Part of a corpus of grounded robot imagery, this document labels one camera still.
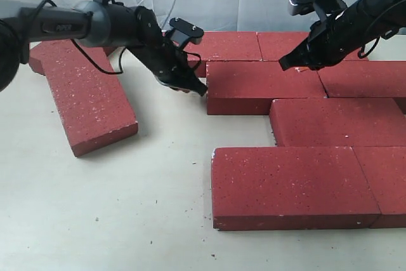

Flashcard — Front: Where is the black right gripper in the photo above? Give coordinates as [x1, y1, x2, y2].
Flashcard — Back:
[278, 7, 371, 70]

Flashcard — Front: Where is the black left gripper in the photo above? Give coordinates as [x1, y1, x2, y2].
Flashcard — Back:
[136, 38, 208, 96]

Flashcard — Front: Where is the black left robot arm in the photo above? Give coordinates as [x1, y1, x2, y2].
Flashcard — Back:
[1, 0, 207, 96]

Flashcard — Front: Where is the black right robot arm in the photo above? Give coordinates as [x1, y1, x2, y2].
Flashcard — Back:
[278, 0, 405, 71]

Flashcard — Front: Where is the red brick back row right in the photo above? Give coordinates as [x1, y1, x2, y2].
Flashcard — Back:
[256, 32, 369, 62]

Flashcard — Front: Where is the red brick back row left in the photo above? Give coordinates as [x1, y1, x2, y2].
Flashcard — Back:
[185, 31, 262, 77]

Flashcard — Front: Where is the red brick second row right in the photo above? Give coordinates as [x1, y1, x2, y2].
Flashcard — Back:
[318, 61, 405, 112]

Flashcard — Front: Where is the red brick third row right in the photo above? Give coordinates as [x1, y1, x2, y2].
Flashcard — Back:
[270, 98, 405, 147]

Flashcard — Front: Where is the red brick front row left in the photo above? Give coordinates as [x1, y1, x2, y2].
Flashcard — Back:
[211, 147, 381, 231]

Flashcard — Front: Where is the red brick front row right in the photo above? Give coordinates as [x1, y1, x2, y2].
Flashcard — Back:
[353, 147, 405, 229]

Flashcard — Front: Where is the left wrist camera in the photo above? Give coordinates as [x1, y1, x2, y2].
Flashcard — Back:
[164, 17, 204, 50]

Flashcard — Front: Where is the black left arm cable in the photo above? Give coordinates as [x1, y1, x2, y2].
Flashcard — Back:
[18, 0, 125, 76]

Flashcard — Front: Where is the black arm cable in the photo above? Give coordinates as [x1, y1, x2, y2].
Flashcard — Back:
[357, 0, 406, 59]
[18, 0, 125, 76]

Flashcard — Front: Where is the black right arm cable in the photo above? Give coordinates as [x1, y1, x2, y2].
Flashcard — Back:
[357, 0, 406, 59]

